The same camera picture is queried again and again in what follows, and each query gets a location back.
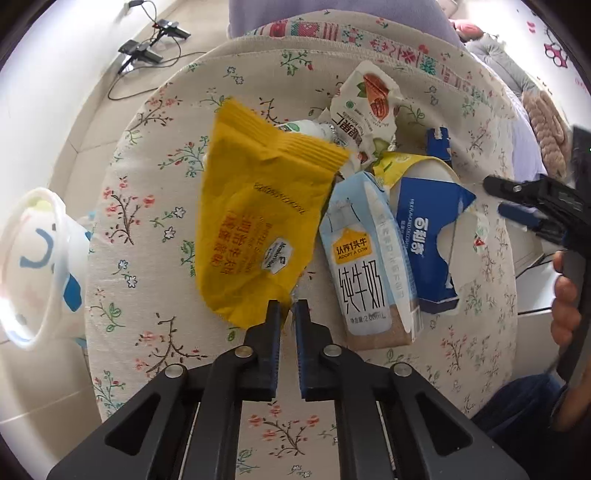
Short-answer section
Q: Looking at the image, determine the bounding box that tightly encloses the purple bed duvet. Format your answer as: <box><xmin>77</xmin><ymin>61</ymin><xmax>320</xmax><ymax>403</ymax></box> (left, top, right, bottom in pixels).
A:
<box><xmin>227</xmin><ymin>0</ymin><xmax>465</xmax><ymax>47</ymax></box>

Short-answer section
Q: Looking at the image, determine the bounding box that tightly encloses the pink plush toy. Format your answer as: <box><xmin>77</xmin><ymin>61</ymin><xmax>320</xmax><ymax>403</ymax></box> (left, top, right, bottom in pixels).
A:
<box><xmin>452</xmin><ymin>20</ymin><xmax>484</xmax><ymax>43</ymax></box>

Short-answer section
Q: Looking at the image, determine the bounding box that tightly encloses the black floor cable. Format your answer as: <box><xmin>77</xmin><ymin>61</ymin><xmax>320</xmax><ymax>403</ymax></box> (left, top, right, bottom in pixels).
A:
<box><xmin>106</xmin><ymin>0</ymin><xmax>209</xmax><ymax>103</ymax></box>

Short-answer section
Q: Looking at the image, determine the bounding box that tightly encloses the white green plastic bottle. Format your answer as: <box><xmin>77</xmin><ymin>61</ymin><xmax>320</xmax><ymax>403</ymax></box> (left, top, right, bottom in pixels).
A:
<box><xmin>276</xmin><ymin>120</ymin><xmax>338</xmax><ymax>143</ymax></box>

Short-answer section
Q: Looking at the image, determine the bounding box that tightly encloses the yellow snack bag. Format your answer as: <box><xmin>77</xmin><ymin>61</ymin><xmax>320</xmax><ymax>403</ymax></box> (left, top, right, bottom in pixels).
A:
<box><xmin>194</xmin><ymin>99</ymin><xmax>349</xmax><ymax>329</ymax></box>

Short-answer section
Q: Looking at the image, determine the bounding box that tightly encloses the person right hand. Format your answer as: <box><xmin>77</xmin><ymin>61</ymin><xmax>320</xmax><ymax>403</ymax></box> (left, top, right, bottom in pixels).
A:
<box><xmin>551</xmin><ymin>251</ymin><xmax>581</xmax><ymax>347</ymax></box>

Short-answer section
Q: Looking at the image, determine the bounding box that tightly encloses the white cartoon trash bin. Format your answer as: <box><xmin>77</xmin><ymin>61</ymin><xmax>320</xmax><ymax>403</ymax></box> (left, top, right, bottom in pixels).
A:
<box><xmin>1</xmin><ymin>187</ymin><xmax>92</xmax><ymax>350</ymax></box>

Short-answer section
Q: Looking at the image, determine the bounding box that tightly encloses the black tripod device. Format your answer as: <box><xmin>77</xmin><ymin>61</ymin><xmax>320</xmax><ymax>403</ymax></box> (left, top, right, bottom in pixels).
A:
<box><xmin>117</xmin><ymin>40</ymin><xmax>163</xmax><ymax>75</ymax></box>
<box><xmin>149</xmin><ymin>19</ymin><xmax>191</xmax><ymax>45</ymax></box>

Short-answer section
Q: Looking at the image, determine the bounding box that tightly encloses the light blue milk carton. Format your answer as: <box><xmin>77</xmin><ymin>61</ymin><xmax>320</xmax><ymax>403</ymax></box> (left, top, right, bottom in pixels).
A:
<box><xmin>320</xmin><ymin>172</ymin><xmax>422</xmax><ymax>351</ymax></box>

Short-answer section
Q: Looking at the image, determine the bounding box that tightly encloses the grey cushion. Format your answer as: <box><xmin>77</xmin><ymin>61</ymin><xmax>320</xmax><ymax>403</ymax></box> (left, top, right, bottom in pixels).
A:
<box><xmin>465</xmin><ymin>33</ymin><xmax>539</xmax><ymax>98</ymax></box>

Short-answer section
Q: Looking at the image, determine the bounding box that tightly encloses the torn blue white carton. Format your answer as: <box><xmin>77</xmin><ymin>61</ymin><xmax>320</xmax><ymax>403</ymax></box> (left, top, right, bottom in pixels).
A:
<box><xmin>390</xmin><ymin>158</ymin><xmax>476</xmax><ymax>315</ymax></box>

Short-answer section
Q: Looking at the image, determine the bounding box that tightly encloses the hello kitty wall sticker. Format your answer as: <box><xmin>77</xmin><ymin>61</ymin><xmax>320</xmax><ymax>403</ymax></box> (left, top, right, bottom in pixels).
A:
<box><xmin>526</xmin><ymin>19</ymin><xmax>569</xmax><ymax>70</ymax></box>

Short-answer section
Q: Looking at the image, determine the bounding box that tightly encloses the brown knitted blanket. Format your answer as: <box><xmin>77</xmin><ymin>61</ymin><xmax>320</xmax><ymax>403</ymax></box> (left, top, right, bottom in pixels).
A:
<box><xmin>521</xmin><ymin>91</ymin><xmax>571</xmax><ymax>181</ymax></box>

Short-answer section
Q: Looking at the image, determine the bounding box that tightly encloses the yellow paper cup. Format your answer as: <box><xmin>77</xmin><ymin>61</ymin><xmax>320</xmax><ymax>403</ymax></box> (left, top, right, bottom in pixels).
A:
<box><xmin>372</xmin><ymin>152</ymin><xmax>460</xmax><ymax>189</ymax></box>

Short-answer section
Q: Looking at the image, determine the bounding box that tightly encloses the white nut snack wrapper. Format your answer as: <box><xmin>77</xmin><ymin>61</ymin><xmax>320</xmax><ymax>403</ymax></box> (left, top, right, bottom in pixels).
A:
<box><xmin>329</xmin><ymin>61</ymin><xmax>404</xmax><ymax>171</ymax></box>

